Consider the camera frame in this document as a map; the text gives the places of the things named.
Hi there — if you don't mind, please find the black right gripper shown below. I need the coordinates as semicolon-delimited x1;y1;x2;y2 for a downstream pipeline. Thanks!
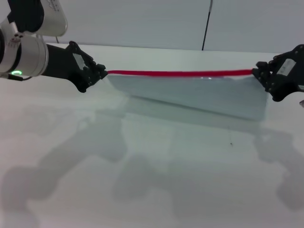
251;44;304;103

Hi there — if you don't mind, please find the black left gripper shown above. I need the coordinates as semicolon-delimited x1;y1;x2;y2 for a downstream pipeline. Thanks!
42;41;108;94

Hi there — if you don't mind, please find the clear document bag red zipper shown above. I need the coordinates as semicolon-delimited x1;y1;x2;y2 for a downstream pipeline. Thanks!
104;68;269;122

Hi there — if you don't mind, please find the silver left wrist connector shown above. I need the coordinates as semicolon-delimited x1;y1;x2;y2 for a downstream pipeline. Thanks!
8;21;20;36

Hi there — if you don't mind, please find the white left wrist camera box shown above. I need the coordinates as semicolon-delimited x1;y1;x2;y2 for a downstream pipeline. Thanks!
6;0;68;38

